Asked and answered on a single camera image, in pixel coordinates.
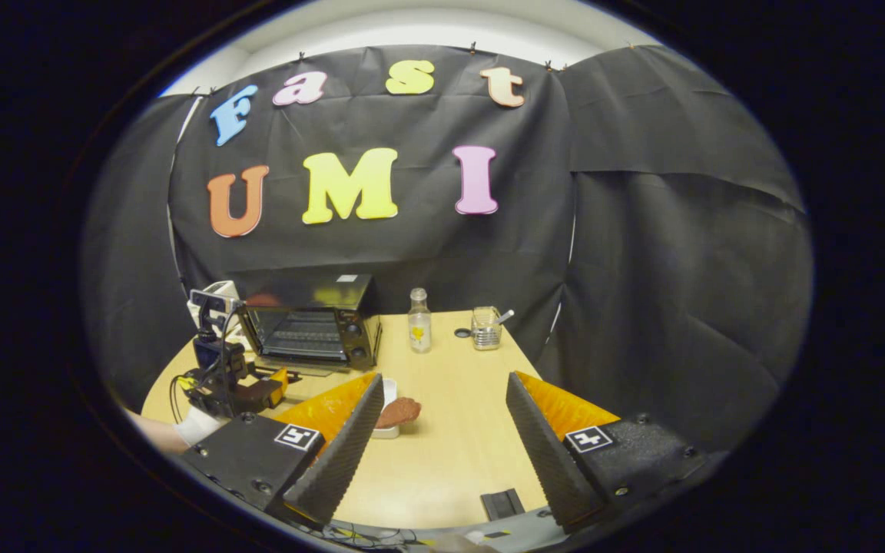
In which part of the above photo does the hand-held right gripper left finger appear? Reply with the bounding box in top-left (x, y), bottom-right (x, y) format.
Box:
top-left (177, 372), bottom-right (386, 531)

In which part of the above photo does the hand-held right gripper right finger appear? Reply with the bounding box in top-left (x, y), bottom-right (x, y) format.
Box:
top-left (505, 370), bottom-right (711, 536)

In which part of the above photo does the brown meat slice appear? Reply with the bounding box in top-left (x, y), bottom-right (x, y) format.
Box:
top-left (375, 396), bottom-right (423, 430)

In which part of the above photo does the white toaster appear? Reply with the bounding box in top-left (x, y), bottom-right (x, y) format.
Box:
top-left (187, 280), bottom-right (242, 339)

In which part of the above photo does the black cable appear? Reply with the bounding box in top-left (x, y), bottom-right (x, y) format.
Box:
top-left (318, 519), bottom-right (422, 548)

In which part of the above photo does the black electric oven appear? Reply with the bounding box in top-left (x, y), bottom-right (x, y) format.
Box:
top-left (237, 273), bottom-right (383, 379)

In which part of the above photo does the clear glass bottle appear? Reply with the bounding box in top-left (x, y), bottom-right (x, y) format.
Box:
top-left (408, 287), bottom-right (433, 354)

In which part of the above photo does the white rectangular dish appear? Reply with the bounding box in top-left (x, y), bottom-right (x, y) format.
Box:
top-left (372, 378), bottom-right (400, 439)

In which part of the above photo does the small black rectangular block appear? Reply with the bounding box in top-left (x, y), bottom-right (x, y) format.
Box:
top-left (480, 488), bottom-right (526, 522)

